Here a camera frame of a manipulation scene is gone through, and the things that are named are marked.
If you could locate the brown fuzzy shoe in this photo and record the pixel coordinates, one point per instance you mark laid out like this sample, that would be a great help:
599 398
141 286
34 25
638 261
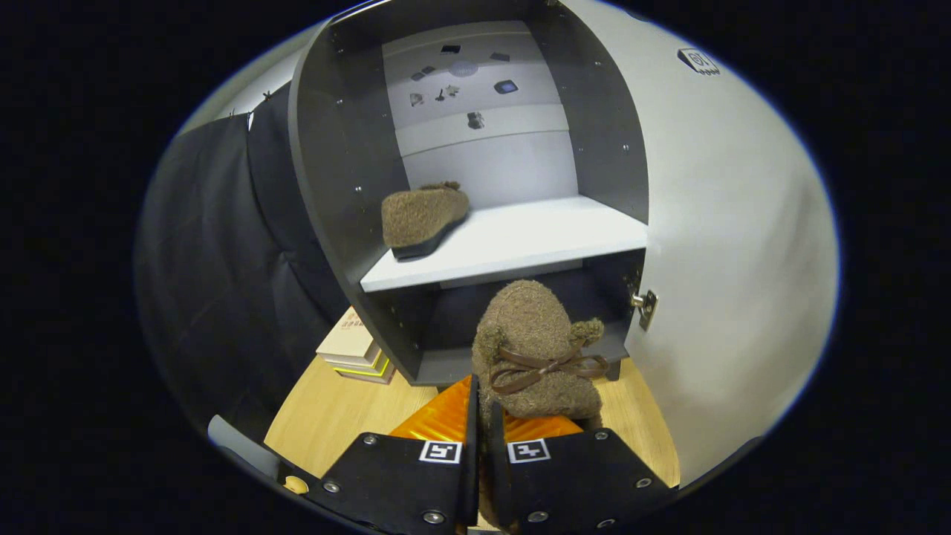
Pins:
535 327
420 215

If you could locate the stack of books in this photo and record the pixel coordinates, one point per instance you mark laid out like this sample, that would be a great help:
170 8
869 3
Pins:
349 342

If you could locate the black backdrop cloth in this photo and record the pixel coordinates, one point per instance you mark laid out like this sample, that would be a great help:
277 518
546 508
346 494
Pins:
215 260

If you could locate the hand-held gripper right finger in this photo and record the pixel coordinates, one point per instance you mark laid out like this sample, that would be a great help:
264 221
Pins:
579 475

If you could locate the silver door hinge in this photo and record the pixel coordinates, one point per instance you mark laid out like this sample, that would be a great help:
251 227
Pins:
646 306

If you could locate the dark grey shoe cabinet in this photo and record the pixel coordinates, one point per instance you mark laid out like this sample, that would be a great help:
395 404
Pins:
349 148

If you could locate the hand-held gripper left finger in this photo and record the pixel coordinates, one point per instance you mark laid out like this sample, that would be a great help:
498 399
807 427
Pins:
416 483

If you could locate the white cabinet shelf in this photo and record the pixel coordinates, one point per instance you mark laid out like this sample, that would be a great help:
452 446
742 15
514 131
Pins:
520 238

